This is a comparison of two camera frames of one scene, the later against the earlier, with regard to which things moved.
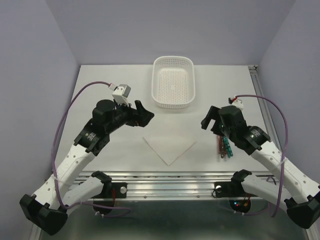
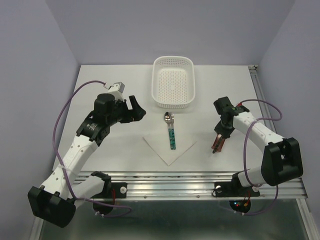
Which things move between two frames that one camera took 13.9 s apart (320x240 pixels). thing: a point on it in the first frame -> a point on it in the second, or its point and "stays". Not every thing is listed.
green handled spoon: [229, 151] -> [168, 118]
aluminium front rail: [176, 186] stays
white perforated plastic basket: [173, 81] stays
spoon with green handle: [226, 145] -> [173, 132]
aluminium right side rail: [253, 70] stays
